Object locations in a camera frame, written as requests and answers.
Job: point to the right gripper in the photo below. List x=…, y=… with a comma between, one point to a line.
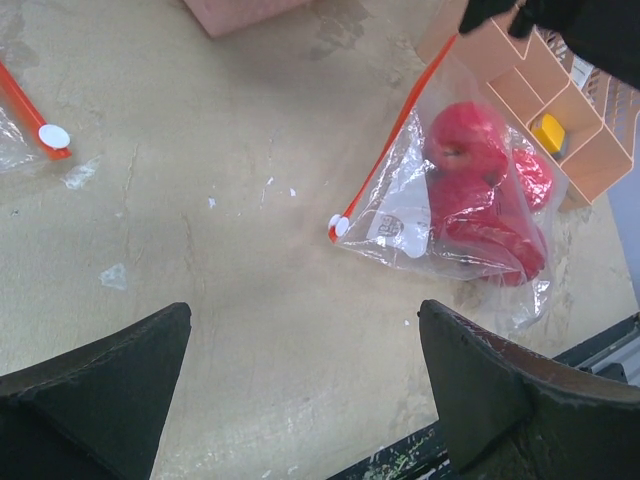
x=604, y=33

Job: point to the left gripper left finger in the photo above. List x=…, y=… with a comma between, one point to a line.
x=98, y=411

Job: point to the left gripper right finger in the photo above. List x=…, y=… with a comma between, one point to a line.
x=525, y=400

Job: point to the clear zip bag red apples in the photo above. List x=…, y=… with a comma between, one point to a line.
x=458, y=192

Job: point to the pink plastic basket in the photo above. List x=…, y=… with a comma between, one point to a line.
x=222, y=17

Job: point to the clear zip bag mixed fruit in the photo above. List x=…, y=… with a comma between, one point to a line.
x=27, y=139

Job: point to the orange desk file organizer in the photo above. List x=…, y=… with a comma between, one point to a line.
x=527, y=79

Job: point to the yellow tape measure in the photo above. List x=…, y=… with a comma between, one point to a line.
x=550, y=134

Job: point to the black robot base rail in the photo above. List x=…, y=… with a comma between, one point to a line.
x=550, y=400

